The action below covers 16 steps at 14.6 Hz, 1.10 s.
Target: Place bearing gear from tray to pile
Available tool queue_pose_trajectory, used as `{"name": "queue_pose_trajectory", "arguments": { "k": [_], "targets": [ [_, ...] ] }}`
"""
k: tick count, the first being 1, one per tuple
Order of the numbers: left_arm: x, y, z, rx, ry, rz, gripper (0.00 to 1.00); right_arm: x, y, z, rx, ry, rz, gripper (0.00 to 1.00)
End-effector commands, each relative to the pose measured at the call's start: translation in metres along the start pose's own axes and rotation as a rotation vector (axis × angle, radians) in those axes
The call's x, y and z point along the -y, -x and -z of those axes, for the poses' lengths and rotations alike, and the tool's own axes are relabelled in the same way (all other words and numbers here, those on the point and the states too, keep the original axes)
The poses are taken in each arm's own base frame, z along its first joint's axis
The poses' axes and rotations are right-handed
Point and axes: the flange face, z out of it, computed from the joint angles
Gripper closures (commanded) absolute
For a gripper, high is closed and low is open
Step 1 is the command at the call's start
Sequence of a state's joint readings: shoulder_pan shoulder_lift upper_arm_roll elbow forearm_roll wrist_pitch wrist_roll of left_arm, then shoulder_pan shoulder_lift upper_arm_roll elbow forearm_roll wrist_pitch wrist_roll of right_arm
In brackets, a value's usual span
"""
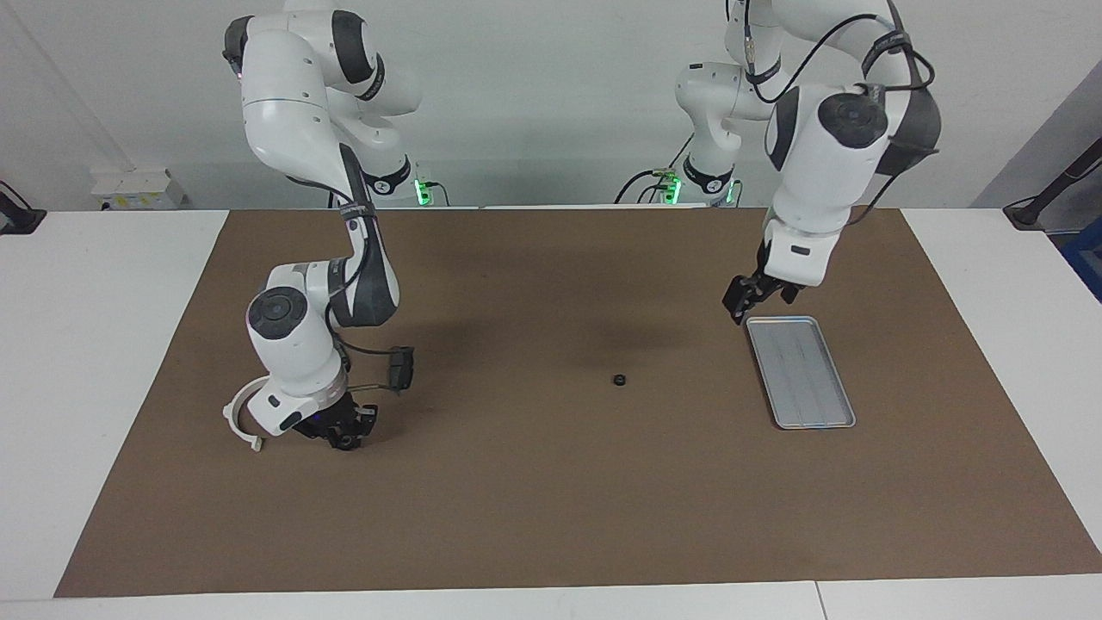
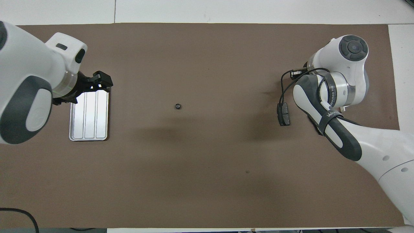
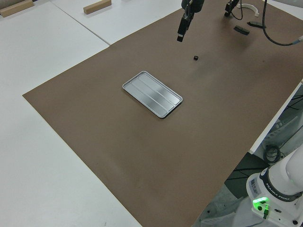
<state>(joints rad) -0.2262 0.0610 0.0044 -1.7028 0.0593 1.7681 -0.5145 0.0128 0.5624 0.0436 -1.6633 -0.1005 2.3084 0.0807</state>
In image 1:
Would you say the black base cable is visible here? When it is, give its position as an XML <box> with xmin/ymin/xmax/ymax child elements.
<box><xmin>327</xmin><ymin>177</ymin><xmax>449</xmax><ymax>208</ymax></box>
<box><xmin>616</xmin><ymin>129</ymin><xmax>695</xmax><ymax>207</ymax></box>

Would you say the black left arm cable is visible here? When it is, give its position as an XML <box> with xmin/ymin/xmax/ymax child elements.
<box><xmin>727</xmin><ymin>0</ymin><xmax>939</xmax><ymax>225</ymax></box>

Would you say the white cardboard box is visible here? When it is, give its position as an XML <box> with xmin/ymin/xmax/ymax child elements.
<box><xmin>90</xmin><ymin>168</ymin><xmax>189</xmax><ymax>211</ymax></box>

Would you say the silver metal tray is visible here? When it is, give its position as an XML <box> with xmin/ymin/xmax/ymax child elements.
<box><xmin>746</xmin><ymin>315</ymin><xmax>857</xmax><ymax>430</ymax></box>

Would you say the white half ring bracket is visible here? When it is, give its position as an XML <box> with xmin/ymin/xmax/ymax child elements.
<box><xmin>222</xmin><ymin>376</ymin><xmax>281</xmax><ymax>452</ymax></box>

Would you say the blue crate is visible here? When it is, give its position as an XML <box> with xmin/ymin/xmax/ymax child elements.
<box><xmin>1061</xmin><ymin>215</ymin><xmax>1102</xmax><ymax>302</ymax></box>

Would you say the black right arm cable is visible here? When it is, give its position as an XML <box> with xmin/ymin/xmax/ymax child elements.
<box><xmin>288</xmin><ymin>177</ymin><xmax>406</xmax><ymax>397</ymax></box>

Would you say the black angled stand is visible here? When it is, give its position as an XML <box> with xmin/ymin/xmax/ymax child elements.
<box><xmin>1003</xmin><ymin>138</ymin><xmax>1102</xmax><ymax>232</ymax></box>

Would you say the brown table mat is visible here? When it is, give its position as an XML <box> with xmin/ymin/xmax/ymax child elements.
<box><xmin>53</xmin><ymin>207</ymin><xmax>1102</xmax><ymax>598</ymax></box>

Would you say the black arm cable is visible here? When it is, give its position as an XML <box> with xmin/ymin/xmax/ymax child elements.
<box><xmin>288</xmin><ymin>177</ymin><xmax>406</xmax><ymax>397</ymax></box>
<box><xmin>727</xmin><ymin>0</ymin><xmax>939</xmax><ymax>225</ymax></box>

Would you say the black left base cable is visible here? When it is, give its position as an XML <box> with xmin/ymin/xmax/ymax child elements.
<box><xmin>616</xmin><ymin>129</ymin><xmax>695</xmax><ymax>207</ymax></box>

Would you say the black right base cable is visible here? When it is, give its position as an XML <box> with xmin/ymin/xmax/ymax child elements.
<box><xmin>327</xmin><ymin>177</ymin><xmax>449</xmax><ymax>208</ymax></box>

